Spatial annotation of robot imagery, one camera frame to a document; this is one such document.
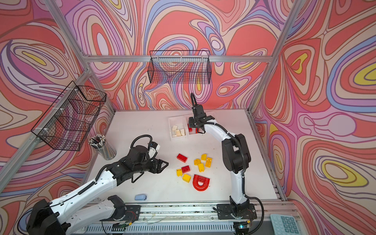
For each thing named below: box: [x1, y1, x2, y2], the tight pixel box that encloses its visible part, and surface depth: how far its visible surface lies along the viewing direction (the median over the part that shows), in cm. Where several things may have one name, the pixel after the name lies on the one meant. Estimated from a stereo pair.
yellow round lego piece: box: [193, 158, 202, 166], surface depth 92 cm
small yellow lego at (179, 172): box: [176, 168, 183, 177], surface depth 88 cm
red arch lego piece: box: [192, 174, 211, 192], surface depth 84 cm
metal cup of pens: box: [88, 133, 117, 161], surface depth 84 cm
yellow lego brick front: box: [182, 173, 192, 184], surface depth 85 cm
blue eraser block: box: [134, 193, 147, 201], surface depth 79 cm
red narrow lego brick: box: [181, 165, 191, 174], surface depth 89 cm
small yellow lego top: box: [200, 153, 208, 161], surface depth 95 cm
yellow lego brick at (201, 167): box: [197, 163, 206, 173], surface depth 89 cm
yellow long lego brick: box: [205, 157, 213, 168], surface depth 93 cm
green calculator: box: [270, 213, 301, 235], surface depth 70 cm
